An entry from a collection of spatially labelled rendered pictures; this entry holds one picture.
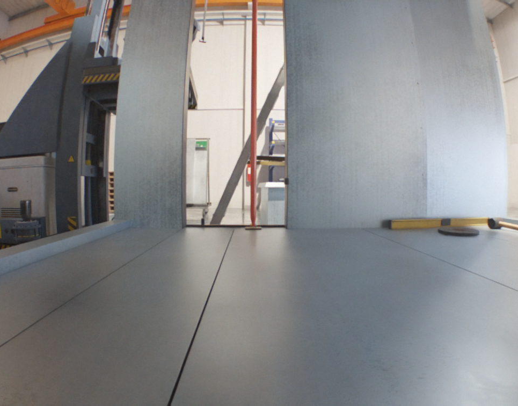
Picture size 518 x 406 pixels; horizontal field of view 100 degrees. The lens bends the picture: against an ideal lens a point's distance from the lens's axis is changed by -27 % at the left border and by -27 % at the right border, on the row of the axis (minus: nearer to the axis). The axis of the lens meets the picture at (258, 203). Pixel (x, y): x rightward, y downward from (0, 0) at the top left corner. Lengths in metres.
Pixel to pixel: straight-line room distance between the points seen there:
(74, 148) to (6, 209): 0.81
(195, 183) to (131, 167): 4.36
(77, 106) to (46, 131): 0.32
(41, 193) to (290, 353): 2.25
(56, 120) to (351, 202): 2.19
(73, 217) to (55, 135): 0.66
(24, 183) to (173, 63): 1.50
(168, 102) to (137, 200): 0.55
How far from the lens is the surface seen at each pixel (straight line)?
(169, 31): 1.85
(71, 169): 2.38
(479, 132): 2.19
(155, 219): 1.63
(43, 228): 2.44
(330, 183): 1.60
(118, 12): 3.42
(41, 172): 2.46
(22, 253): 0.96
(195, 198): 5.92
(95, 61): 2.38
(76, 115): 2.43
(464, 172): 2.05
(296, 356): 0.41
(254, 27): 1.82
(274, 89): 2.14
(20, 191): 2.57
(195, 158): 6.12
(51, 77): 2.68
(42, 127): 2.59
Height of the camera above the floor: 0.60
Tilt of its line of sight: 3 degrees down
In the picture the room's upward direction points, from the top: straight up
